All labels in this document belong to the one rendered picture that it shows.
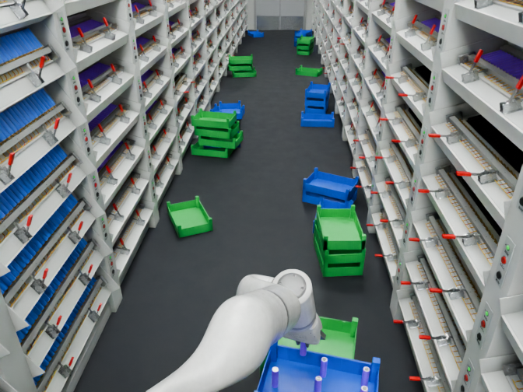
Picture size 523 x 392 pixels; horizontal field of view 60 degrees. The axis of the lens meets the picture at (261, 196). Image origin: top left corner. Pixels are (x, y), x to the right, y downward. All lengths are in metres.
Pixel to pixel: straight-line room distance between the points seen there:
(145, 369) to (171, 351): 0.12
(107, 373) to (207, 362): 1.38
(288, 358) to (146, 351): 0.79
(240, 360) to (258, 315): 0.06
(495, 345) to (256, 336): 0.76
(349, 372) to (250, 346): 0.78
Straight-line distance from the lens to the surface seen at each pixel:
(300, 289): 0.94
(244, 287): 0.92
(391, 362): 1.98
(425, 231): 1.77
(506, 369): 1.30
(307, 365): 1.38
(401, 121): 2.23
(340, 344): 1.66
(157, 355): 1.98
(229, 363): 0.61
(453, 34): 1.60
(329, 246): 2.21
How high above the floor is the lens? 1.45
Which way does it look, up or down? 29 degrees down
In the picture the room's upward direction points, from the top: straight up
